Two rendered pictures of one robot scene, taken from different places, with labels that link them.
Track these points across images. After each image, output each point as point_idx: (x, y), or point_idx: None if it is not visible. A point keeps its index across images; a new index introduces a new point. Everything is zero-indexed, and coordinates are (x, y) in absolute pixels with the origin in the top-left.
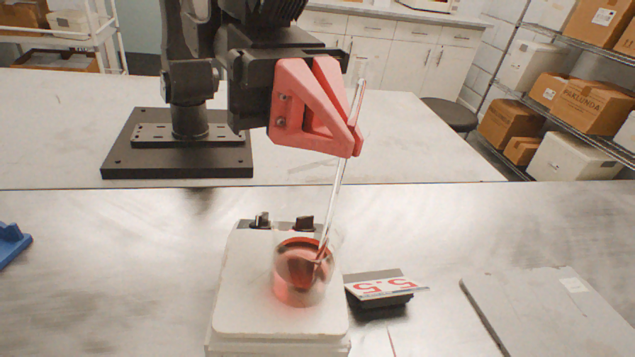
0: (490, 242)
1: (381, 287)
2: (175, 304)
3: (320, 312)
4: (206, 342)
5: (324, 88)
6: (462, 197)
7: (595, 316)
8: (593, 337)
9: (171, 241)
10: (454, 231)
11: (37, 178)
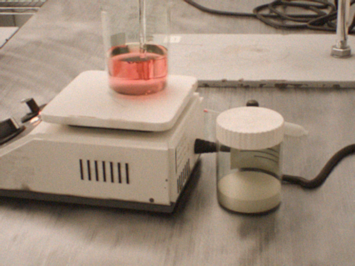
0: (100, 59)
1: None
2: (65, 239)
3: (173, 83)
4: (165, 149)
5: None
6: (24, 55)
7: (203, 41)
8: (220, 48)
9: None
10: (72, 72)
11: None
